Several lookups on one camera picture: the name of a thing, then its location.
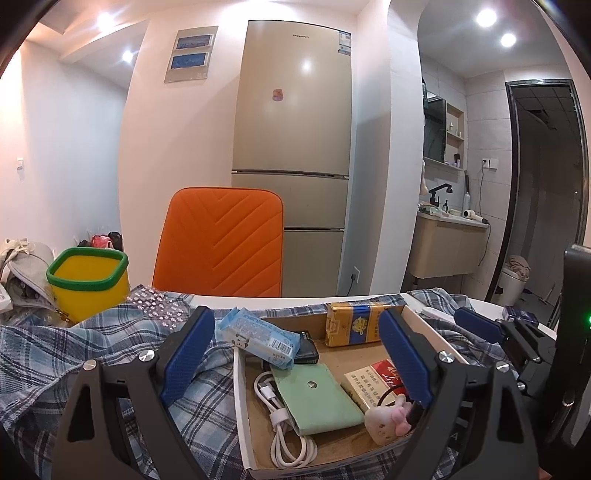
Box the small black device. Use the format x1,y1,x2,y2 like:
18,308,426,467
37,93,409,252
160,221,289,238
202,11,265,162
293,330,320,365

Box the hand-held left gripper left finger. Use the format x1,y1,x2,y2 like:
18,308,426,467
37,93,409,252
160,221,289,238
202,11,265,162
50,305,218,480

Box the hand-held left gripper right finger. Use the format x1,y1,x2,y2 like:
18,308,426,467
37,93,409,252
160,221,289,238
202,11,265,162
379,308,542,480

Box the gold and blue cigarette pack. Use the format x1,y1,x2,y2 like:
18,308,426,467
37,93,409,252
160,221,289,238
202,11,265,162
324,302,393,348

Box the white flower print cloth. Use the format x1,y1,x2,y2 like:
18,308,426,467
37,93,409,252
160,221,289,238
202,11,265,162
124,285,195,324

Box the dark door frame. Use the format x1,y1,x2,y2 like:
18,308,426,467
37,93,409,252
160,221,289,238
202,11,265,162
505,79,591,324

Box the pink plush rabbit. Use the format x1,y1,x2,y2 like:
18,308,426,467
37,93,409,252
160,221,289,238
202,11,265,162
365,394,416,446

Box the red and beige cigarette pack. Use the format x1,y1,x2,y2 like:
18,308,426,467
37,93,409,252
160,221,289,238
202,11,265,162
342,360,416,411

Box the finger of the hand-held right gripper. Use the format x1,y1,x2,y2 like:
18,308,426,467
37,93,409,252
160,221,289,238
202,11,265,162
454,307,559,400

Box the bathroom mirror cabinet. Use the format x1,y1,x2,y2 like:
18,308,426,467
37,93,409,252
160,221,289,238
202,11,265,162
422,90,467,169

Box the beige refrigerator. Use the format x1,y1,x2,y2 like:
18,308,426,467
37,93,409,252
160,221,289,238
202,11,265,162
231,19,354,298

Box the grey fabric bag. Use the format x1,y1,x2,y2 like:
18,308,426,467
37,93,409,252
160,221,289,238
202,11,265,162
0,239,58,324

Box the white trash can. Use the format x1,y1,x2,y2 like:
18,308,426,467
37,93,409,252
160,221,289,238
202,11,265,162
496,256,532,308

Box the beige bathroom vanity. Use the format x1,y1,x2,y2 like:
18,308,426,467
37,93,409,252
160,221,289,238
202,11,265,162
409,210,490,280

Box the green fabric pouch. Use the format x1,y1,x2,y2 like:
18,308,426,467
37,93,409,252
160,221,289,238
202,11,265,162
270,363,365,435

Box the blue plaid cloth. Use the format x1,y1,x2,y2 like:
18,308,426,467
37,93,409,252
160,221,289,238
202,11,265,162
0,288,559,480

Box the dark blue box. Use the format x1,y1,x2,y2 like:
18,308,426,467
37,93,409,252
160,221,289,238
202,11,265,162
502,305,539,324

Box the blue tissue pack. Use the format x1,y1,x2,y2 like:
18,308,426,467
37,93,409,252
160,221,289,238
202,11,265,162
217,307,302,370

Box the white charging cable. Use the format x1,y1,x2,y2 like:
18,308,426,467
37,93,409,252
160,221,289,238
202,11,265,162
254,371,319,468

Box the black faucet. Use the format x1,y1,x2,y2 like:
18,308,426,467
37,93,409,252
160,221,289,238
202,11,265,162
427,183,453,208

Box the yellow bin with green rim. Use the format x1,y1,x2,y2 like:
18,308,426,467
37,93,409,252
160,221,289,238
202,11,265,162
46,248,131,323

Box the shallow cardboard box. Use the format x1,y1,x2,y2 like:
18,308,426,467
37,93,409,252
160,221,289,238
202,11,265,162
233,302,472,472

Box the grey wall panel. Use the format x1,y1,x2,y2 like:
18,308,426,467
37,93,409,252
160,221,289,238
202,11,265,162
164,25,219,84

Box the orange chair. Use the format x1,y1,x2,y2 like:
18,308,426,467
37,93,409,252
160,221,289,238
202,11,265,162
152,187,284,298

